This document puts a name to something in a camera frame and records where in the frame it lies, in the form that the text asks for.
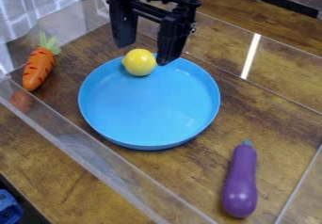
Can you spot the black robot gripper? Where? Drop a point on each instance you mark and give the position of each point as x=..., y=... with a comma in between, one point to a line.
x=176, y=24

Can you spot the orange toy carrot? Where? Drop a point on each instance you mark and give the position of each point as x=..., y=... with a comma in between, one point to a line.
x=40, y=63

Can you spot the yellow toy lemon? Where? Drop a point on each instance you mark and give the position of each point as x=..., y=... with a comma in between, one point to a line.
x=139, y=62

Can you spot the white patterned curtain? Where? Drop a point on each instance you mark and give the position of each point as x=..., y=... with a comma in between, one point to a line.
x=19, y=15

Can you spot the blue round plate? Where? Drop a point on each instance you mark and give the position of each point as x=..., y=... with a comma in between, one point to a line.
x=154, y=112

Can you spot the purple toy eggplant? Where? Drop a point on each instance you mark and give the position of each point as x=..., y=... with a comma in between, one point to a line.
x=239, y=194

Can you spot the blue plastic object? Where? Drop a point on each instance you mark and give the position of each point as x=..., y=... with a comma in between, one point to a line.
x=11, y=210

